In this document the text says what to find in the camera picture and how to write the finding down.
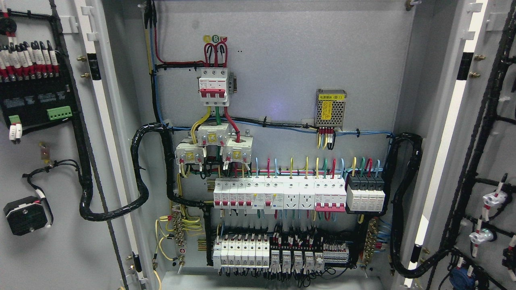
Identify grey cabinet door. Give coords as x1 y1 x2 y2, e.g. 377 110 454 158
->
388 1 515 290
1 0 157 290

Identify white current transformer block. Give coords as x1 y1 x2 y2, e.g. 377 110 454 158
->
175 122 253 165

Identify white breaker and socket row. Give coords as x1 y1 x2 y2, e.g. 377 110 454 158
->
212 176 346 213

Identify red three pole main breaker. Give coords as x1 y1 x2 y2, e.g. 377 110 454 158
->
198 67 233 107

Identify metal mesh power supply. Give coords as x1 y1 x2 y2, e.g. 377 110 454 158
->
314 89 347 127

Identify white lower breaker row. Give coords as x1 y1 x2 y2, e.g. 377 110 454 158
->
212 233 271 271

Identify black white surge protector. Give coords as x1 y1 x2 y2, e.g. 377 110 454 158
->
346 174 385 212

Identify black digital power meter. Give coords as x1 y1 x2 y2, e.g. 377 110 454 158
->
0 41 76 130

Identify black cable loom left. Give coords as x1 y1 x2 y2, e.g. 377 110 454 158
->
79 122 214 222

